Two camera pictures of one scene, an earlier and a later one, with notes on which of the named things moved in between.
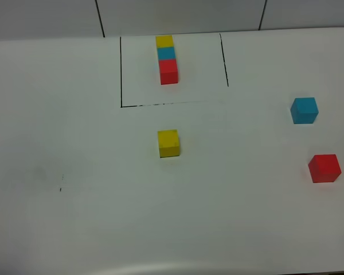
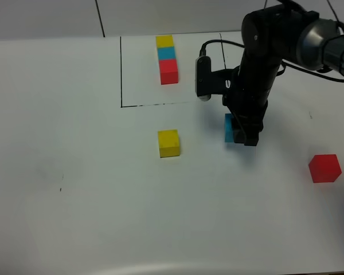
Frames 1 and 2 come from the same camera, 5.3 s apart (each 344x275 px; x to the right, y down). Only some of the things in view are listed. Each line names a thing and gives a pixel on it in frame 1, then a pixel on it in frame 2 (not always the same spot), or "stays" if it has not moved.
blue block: [304, 110] to [229, 128]
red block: [324, 168] stays
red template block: [168, 71] stays
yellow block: [169, 143] stays
